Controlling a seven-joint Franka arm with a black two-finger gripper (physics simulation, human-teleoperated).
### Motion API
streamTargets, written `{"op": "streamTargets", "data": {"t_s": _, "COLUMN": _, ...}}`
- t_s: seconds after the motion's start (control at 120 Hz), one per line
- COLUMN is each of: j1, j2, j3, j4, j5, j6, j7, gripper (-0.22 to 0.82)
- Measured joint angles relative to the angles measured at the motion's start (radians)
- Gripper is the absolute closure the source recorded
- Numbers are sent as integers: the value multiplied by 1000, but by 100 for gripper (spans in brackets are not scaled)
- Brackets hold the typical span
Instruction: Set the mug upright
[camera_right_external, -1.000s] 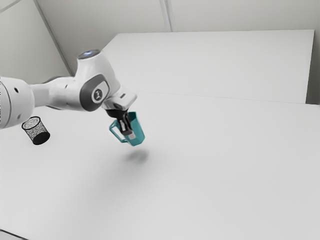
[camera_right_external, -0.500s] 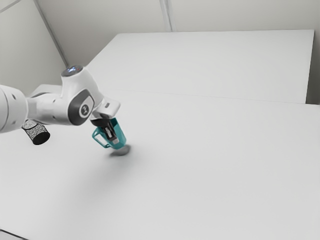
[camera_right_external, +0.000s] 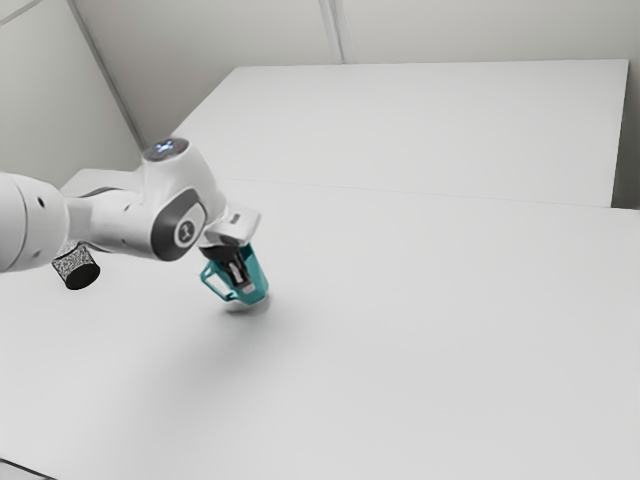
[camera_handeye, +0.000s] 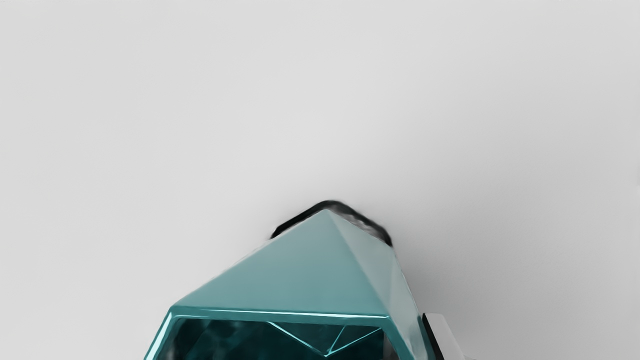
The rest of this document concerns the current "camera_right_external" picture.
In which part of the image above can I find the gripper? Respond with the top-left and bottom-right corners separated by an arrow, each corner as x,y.
198,237 -> 256,293

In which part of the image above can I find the teal faceted mug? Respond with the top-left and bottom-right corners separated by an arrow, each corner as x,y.
199,244 -> 270,306

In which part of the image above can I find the black mesh pen holder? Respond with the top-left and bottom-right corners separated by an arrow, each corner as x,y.
51,240 -> 102,291

